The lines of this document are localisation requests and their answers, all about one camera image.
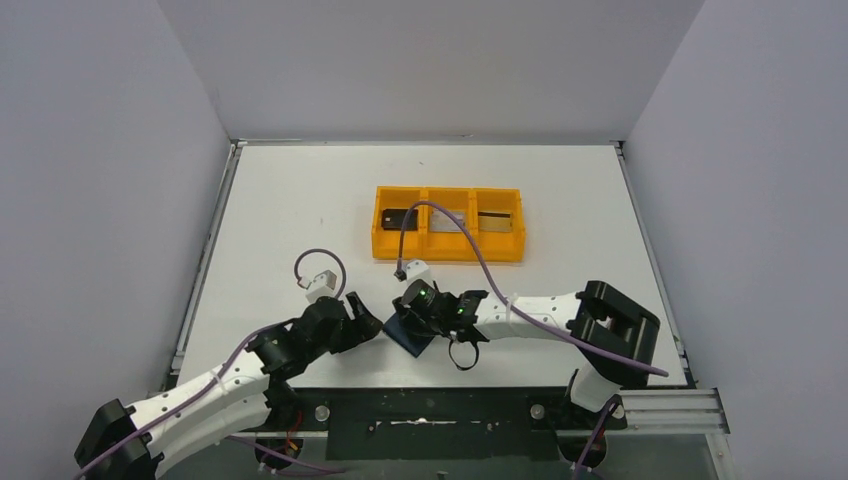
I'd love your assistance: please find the blue card holder wallet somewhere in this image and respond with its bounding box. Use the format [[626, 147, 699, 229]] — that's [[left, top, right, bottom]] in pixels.
[[383, 311, 438, 358]]

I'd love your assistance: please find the black cards stack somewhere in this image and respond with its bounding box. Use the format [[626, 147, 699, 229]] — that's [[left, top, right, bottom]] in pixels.
[[379, 208, 418, 231]]

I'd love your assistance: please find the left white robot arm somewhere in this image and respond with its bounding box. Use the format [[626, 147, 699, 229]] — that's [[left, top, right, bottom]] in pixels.
[[74, 293, 383, 479]]

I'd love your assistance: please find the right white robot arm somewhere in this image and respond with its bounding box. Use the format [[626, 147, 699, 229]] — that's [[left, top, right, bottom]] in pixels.
[[384, 280, 661, 427]]

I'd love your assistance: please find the silver card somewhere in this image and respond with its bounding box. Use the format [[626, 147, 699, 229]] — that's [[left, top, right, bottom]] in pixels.
[[429, 209, 467, 233]]

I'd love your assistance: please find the orange three-compartment tray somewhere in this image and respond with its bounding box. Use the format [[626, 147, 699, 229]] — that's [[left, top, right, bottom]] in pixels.
[[371, 186, 526, 263]]

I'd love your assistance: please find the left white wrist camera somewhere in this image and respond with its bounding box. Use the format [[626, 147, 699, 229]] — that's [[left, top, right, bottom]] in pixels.
[[302, 270, 340, 304]]

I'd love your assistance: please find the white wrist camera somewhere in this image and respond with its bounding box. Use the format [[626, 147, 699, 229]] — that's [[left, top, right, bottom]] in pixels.
[[302, 270, 340, 304], [394, 259, 433, 286]]

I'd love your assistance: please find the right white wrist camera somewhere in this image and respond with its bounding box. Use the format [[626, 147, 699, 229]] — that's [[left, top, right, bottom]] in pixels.
[[394, 259, 433, 286]]

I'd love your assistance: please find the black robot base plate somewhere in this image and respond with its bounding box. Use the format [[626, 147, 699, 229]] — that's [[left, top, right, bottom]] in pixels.
[[249, 387, 627, 474]]

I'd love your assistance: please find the aluminium frame rail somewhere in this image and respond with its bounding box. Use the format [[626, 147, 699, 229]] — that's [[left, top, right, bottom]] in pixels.
[[142, 389, 730, 439]]

